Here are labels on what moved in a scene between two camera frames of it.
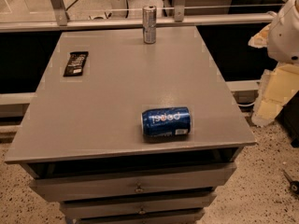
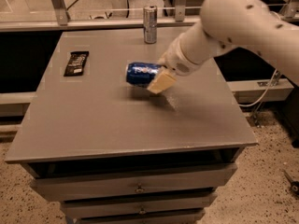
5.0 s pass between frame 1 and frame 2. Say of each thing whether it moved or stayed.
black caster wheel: stayed
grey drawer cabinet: stayed
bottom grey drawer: stayed
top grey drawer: stayed
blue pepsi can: moved
